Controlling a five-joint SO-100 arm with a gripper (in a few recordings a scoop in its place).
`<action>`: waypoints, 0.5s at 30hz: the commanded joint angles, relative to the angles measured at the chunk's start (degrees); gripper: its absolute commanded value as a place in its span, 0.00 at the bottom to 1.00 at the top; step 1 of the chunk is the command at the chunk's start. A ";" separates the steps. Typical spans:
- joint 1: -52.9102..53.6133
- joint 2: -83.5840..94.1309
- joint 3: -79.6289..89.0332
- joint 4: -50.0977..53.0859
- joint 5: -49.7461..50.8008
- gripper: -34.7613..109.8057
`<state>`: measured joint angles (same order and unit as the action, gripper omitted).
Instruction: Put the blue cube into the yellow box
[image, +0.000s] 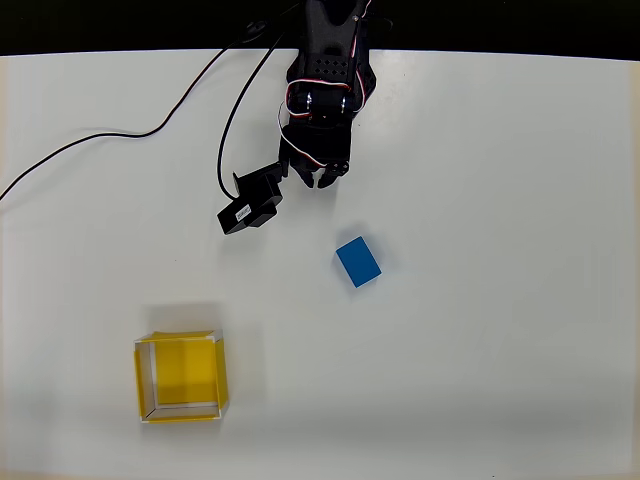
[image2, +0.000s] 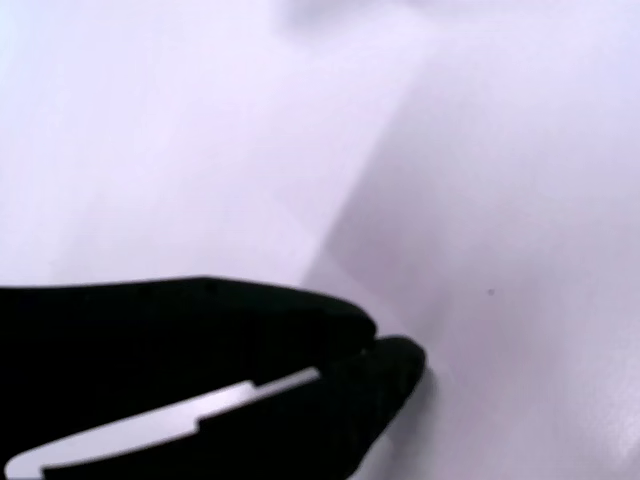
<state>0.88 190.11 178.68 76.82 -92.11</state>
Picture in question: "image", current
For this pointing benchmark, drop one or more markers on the blue cube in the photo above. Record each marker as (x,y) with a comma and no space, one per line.
(358,262)

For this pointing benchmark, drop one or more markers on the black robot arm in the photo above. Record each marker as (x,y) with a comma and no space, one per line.
(325,60)

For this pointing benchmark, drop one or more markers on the black gripper-mounted camera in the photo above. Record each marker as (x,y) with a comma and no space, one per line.
(252,205)

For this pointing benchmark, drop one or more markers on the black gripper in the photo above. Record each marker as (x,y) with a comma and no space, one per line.
(311,163)

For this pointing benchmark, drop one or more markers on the yellow open box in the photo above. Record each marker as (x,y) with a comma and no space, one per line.
(185,365)

